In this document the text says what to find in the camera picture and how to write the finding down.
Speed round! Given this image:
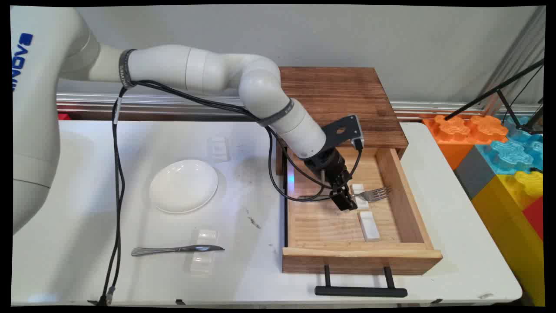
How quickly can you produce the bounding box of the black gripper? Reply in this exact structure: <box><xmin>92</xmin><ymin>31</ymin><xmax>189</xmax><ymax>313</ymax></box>
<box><xmin>303</xmin><ymin>148</ymin><xmax>357</xmax><ymax>212</ymax></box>

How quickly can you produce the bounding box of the silver metal fork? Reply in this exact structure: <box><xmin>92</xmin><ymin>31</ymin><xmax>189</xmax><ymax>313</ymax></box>
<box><xmin>299</xmin><ymin>186</ymin><xmax>393</xmax><ymax>205</ymax></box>

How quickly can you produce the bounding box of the silver metal knife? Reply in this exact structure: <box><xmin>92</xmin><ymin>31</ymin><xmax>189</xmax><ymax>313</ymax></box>
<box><xmin>131</xmin><ymin>245</ymin><xmax>225</xmax><ymax>257</ymax></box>

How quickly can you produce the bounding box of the white ceramic cutlery rest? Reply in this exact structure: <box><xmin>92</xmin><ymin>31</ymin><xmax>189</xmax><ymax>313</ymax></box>
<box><xmin>357</xmin><ymin>211</ymin><xmax>381</xmax><ymax>242</ymax></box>
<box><xmin>350</xmin><ymin>183</ymin><xmax>370</xmax><ymax>210</ymax></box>
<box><xmin>189</xmin><ymin>229</ymin><xmax>219</xmax><ymax>274</ymax></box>
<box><xmin>208</xmin><ymin>136</ymin><xmax>231</xmax><ymax>163</ymax></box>

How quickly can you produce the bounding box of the dark wooden drawer cabinet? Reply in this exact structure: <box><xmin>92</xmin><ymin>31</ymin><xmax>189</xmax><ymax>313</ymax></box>
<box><xmin>276</xmin><ymin>67</ymin><xmax>410</xmax><ymax>176</ymax></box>

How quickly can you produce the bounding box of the orange foam block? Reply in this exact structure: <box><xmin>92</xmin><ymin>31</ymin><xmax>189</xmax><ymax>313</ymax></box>
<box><xmin>422</xmin><ymin>114</ymin><xmax>509</xmax><ymax>171</ymax></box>

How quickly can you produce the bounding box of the grey foam block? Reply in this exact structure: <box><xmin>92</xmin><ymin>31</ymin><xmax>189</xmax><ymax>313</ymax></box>
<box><xmin>453</xmin><ymin>147</ymin><xmax>496</xmax><ymax>200</ymax></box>

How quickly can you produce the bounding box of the white round plate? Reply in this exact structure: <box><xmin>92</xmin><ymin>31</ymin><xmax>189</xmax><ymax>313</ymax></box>
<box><xmin>149</xmin><ymin>159</ymin><xmax>219</xmax><ymax>214</ymax></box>

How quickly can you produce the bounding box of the blue foam block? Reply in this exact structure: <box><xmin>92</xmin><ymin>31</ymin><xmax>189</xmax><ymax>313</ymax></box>
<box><xmin>476</xmin><ymin>115</ymin><xmax>544</xmax><ymax>174</ymax></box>

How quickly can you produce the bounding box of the black tripod stand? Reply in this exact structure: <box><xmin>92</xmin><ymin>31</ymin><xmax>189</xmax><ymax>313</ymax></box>
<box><xmin>444</xmin><ymin>59</ymin><xmax>546</xmax><ymax>136</ymax></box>

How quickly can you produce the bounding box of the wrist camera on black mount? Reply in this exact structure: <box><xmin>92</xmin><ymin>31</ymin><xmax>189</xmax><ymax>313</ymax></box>
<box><xmin>321</xmin><ymin>114</ymin><xmax>364</xmax><ymax>151</ymax></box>

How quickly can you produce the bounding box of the black velcro strap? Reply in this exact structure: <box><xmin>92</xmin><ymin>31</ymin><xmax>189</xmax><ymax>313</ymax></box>
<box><xmin>118</xmin><ymin>49</ymin><xmax>137</xmax><ymax>90</ymax></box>
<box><xmin>256</xmin><ymin>99</ymin><xmax>295</xmax><ymax>127</ymax></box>

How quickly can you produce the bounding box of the black drawer handle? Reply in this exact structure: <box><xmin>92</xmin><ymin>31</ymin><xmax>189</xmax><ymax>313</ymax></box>
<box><xmin>314</xmin><ymin>264</ymin><xmax>409</xmax><ymax>298</ymax></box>

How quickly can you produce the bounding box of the aluminium rail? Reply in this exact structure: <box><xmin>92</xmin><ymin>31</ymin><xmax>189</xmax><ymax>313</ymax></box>
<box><xmin>56</xmin><ymin>92</ymin><xmax>543</xmax><ymax>121</ymax></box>

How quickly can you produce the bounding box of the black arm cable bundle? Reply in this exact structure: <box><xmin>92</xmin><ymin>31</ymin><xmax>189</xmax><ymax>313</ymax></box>
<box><xmin>87</xmin><ymin>80</ymin><xmax>363</xmax><ymax>306</ymax></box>

